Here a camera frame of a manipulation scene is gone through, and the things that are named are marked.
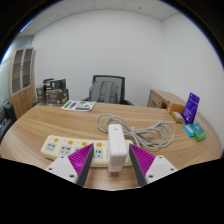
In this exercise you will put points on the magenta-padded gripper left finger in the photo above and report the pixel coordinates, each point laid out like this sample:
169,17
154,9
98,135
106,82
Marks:
65,166

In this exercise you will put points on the orange box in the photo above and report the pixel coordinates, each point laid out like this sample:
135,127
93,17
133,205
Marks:
175,107

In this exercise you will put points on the flat black cardboard box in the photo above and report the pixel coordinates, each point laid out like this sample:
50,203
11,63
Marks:
55,84

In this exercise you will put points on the wooden glass-door cabinet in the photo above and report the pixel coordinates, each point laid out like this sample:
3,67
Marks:
23,100

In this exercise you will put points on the small dark cardboard box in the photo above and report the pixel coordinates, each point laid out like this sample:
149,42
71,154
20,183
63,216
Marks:
40,94

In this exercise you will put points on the small blue box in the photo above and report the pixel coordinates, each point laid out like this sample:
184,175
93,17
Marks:
188,130

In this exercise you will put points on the large black cardboard box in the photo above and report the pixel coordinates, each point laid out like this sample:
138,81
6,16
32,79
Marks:
57,97

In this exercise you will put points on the cream power strip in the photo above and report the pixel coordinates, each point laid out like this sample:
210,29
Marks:
60,146

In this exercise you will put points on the black sofa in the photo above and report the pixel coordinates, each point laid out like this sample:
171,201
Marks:
6,120

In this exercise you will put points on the purple upright packet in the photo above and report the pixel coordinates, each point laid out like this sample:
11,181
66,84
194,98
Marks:
190,108

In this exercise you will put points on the white green purple leaflet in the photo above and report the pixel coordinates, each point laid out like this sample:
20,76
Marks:
78,106

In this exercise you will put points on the black mesh office chair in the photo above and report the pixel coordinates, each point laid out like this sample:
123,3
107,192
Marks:
100,78

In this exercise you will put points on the grey backpack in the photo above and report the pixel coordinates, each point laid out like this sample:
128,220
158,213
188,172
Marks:
105,91

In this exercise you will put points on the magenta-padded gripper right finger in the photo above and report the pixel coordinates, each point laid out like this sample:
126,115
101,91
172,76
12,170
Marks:
156,166

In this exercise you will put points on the low wooden side cabinet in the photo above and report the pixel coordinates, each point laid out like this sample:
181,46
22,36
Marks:
156,98

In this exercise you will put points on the white charger block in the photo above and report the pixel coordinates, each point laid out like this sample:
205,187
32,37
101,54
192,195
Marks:
117,146

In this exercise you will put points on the small yellow-brown box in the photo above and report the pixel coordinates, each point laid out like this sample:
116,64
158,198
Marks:
176,117

